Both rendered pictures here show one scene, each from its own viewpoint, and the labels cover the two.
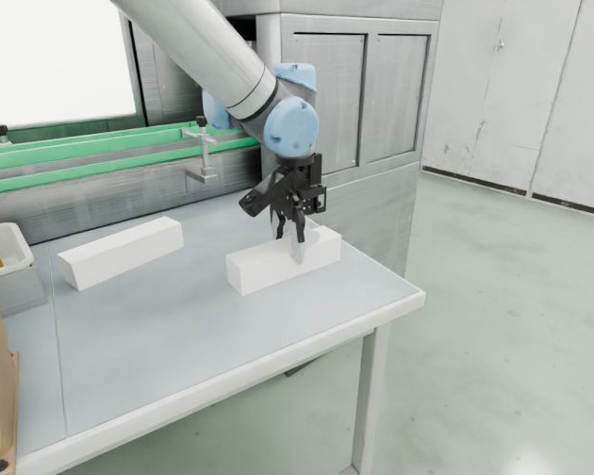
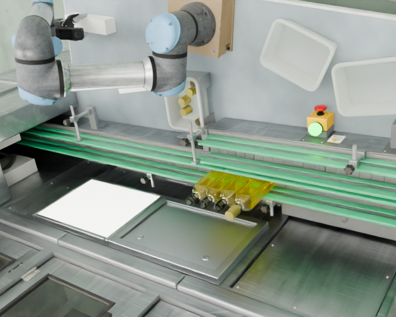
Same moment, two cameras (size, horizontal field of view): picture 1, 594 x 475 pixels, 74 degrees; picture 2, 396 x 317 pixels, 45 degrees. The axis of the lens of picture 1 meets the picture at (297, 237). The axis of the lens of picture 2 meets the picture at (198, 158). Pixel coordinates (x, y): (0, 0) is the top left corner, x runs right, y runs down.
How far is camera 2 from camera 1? 160 cm
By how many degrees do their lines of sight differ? 21
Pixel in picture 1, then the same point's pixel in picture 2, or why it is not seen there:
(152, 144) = (97, 141)
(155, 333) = (144, 17)
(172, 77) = (58, 189)
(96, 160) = (124, 145)
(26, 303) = not seen: hidden behind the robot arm
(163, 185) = (112, 128)
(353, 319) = not seen: outside the picture
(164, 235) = not seen: hidden behind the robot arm
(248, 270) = (103, 19)
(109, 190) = (132, 134)
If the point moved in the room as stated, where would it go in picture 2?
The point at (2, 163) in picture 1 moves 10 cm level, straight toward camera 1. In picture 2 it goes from (153, 153) to (149, 131)
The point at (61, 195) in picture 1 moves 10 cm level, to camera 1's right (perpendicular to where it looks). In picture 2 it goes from (149, 138) to (133, 122)
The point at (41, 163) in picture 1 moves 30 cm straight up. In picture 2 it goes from (142, 150) to (90, 183)
